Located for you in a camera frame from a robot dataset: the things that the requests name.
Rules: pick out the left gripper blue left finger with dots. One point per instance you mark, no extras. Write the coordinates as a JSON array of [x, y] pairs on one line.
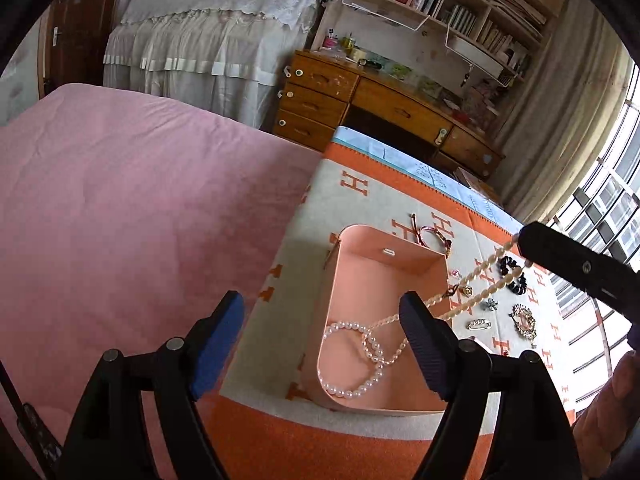
[[108, 438]]

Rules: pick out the wooden desk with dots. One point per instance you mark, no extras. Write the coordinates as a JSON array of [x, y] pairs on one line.
[[320, 94]]

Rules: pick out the pink bed sheet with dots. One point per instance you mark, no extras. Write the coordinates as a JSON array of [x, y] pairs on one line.
[[124, 219]]

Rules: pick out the pearl safety pin brooch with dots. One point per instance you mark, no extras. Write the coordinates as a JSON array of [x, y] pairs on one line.
[[478, 324]]

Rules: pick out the wooden bookshelf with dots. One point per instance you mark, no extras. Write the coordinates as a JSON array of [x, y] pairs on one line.
[[498, 38]]

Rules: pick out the white lace covered furniture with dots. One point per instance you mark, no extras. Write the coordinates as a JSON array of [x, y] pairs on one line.
[[225, 56]]

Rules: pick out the beige curtain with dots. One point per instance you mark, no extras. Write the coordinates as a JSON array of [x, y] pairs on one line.
[[562, 117]]

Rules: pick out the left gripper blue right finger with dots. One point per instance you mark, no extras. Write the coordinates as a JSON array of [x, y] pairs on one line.
[[532, 438]]

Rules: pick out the blue patterned sheet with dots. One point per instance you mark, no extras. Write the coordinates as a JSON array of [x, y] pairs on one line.
[[426, 174]]

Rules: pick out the pink plastic tray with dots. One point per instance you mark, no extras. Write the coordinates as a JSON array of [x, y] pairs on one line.
[[357, 357]]

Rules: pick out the silver blue flower brooch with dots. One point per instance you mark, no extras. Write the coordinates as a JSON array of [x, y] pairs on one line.
[[490, 304]]

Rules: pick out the brown wooden door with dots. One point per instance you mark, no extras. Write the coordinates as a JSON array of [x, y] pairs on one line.
[[72, 41]]

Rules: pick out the gold leaf hair comb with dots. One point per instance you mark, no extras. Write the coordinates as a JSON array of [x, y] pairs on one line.
[[524, 322]]

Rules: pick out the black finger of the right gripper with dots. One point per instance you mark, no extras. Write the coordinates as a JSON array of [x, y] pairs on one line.
[[601, 277]]

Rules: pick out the stack of books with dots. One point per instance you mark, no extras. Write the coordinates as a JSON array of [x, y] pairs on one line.
[[477, 185]]

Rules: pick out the person right hand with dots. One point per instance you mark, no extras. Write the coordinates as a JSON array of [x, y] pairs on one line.
[[604, 426]]

